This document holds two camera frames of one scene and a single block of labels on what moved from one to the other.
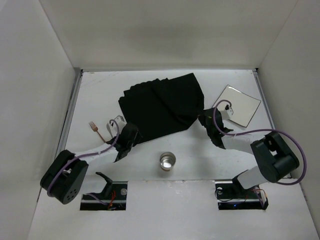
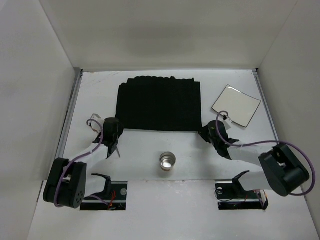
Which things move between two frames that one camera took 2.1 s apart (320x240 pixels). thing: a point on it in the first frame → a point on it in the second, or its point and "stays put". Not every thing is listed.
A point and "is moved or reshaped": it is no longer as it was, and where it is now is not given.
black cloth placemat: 159,107 is moved or reshaped
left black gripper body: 133,132 → 111,144
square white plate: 243,105 stays put
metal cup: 167,161 stays put
